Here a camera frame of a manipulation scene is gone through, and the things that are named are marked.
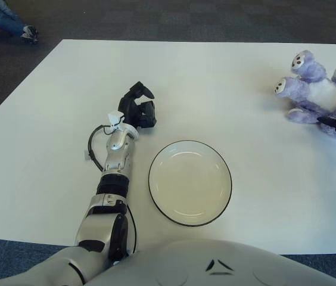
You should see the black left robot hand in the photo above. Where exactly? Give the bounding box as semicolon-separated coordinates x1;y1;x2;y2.
117;80;158;130

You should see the purple plush rabbit doll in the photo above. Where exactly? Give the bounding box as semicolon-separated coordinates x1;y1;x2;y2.
273;49;336;144

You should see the white plate with black rim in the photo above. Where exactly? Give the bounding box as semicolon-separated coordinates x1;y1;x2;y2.
148;139;233;229

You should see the grey white sneaker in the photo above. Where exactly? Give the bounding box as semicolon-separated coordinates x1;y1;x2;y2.
20;25;39;44

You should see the person's leg in jeans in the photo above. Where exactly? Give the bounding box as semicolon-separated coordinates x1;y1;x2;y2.
0;0;26;38

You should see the grey robot torso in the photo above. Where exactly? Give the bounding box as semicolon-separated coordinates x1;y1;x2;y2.
0;238;336;286

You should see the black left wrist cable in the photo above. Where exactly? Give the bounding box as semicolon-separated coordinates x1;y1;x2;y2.
87;125;112;172

